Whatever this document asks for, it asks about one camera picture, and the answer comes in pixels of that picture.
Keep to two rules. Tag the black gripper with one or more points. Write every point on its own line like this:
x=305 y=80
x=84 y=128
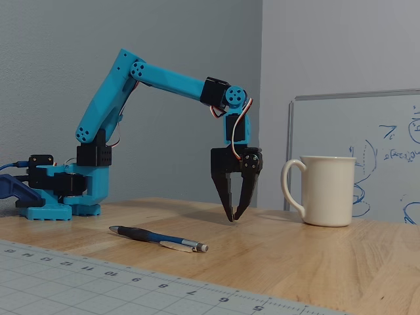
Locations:
x=224 y=161

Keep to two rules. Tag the grey gridded cutting mat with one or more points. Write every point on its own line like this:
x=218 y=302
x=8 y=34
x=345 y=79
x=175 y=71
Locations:
x=82 y=285

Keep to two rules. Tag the dark blue table clamp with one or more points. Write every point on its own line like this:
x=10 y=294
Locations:
x=18 y=193

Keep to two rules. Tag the whiteboard with blue drawings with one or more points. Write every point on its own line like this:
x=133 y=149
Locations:
x=377 y=131

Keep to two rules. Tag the blue and black pen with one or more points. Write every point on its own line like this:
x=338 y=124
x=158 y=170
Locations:
x=141 y=234

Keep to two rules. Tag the cream ceramic mug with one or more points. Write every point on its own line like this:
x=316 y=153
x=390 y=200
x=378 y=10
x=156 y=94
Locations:
x=328 y=193

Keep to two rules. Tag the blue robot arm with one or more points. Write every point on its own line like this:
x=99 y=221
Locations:
x=164 y=77

